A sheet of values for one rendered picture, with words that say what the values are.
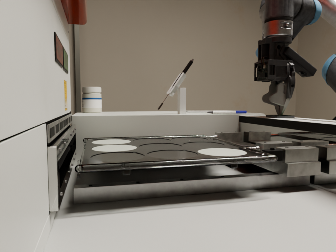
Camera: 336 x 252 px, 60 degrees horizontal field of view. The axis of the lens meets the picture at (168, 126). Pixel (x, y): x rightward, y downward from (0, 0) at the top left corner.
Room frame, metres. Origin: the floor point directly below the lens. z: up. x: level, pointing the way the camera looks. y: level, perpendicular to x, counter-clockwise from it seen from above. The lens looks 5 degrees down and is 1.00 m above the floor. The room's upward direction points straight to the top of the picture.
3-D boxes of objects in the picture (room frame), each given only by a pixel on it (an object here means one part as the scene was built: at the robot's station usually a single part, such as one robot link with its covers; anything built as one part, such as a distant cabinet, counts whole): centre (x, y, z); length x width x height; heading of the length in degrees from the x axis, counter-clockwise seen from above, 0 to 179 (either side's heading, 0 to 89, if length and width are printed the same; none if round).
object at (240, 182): (0.58, -0.07, 0.84); 0.50 x 0.02 x 0.03; 104
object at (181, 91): (0.95, -0.03, 1.03); 0.06 x 0.04 x 0.13; 104
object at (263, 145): (0.69, -0.25, 0.89); 0.08 x 0.03 x 0.03; 104
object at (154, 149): (0.68, 0.02, 0.90); 0.34 x 0.34 x 0.01; 14
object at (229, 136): (0.92, -0.20, 0.89); 0.08 x 0.03 x 0.03; 104
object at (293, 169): (0.76, -0.24, 0.87); 0.36 x 0.08 x 0.03; 14
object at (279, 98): (0.81, -0.31, 1.01); 0.06 x 0.03 x 0.09; 104
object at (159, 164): (0.51, -0.03, 0.90); 0.37 x 0.01 x 0.01; 104
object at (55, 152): (0.62, 0.22, 0.89); 0.44 x 0.02 x 0.10; 14
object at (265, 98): (0.84, -0.30, 1.01); 0.06 x 0.03 x 0.09; 104
